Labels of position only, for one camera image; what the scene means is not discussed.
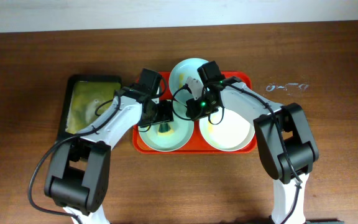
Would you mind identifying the yellow green sponge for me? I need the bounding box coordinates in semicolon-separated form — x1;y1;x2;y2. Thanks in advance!
157;123;174;136

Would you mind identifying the red plastic tray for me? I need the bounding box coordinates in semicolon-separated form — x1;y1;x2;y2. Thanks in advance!
132;71;258;155

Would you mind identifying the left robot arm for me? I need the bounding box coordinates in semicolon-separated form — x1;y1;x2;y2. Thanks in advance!
44;88;173;223

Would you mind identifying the pale green plate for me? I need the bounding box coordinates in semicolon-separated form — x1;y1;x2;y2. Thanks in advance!
137;99;195;152

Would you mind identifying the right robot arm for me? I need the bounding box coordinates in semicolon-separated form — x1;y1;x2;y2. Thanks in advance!
186;80;319;223

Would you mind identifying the white plate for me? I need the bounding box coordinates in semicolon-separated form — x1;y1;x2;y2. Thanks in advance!
199;108;255;152

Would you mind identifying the light blue plate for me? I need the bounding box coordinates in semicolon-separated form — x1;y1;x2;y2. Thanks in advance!
168;58;208;105

